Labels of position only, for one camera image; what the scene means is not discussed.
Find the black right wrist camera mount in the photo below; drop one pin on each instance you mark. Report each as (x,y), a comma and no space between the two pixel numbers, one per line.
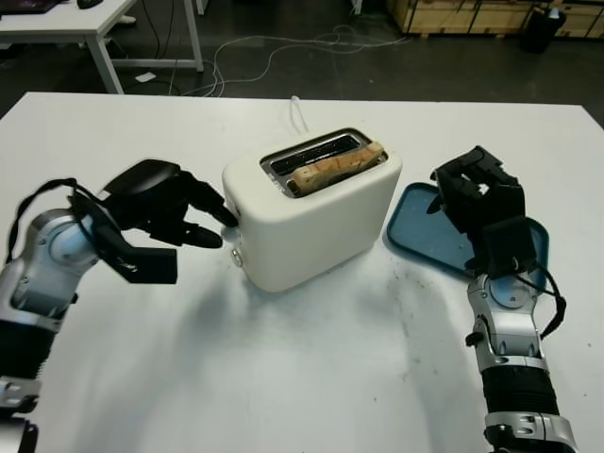
(509,245)

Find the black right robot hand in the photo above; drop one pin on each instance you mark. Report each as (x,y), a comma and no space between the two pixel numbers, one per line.
(500,200)

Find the black computer mouse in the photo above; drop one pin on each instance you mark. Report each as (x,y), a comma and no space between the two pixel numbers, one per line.
(88,3)

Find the white furniture leg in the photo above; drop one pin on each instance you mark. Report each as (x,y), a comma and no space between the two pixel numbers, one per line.
(200,6)
(357,5)

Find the white office desk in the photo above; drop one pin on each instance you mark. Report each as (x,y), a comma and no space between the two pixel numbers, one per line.
(71,21)

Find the blue plastic tray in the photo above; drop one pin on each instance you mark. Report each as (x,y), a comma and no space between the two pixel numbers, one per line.
(415,231)

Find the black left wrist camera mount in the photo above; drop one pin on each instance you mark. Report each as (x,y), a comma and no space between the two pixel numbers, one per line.
(151,266)

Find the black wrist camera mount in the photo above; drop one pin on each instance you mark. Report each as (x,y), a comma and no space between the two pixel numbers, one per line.
(509,245)
(151,266)

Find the white shoe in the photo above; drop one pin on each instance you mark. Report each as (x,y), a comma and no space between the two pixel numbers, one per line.
(128,19)

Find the cream two-slot toaster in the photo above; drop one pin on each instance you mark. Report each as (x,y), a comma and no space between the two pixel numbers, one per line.
(307,236)

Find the black waste bin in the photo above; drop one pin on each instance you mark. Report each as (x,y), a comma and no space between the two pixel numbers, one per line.
(540,33)

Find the white paper scrap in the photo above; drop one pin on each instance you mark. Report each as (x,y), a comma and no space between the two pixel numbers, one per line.
(145,77)

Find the black keyboard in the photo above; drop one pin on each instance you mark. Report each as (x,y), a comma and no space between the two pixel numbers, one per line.
(26,5)

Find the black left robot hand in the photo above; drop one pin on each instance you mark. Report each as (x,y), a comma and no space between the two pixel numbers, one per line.
(146,193)

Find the slice of toasted bread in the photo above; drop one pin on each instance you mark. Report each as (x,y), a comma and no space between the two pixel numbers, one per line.
(330,167)

